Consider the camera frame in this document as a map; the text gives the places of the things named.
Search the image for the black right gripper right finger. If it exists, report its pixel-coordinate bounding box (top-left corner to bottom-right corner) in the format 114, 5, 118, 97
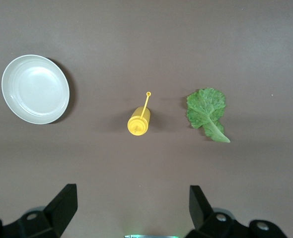
186, 185, 290, 238

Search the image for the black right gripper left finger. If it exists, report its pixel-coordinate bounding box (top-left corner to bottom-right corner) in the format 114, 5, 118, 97
0, 183, 78, 238

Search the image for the green lettuce leaf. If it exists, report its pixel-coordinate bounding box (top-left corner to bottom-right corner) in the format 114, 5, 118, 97
186, 87, 231, 143

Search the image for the beige round plate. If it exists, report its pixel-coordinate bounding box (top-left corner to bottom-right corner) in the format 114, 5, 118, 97
1, 55, 70, 125

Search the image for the yellow squeeze sauce bottle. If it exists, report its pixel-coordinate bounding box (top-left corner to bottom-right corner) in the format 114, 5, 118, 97
127, 91, 152, 136

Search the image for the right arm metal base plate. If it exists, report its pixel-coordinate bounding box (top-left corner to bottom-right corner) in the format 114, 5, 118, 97
124, 234, 179, 238

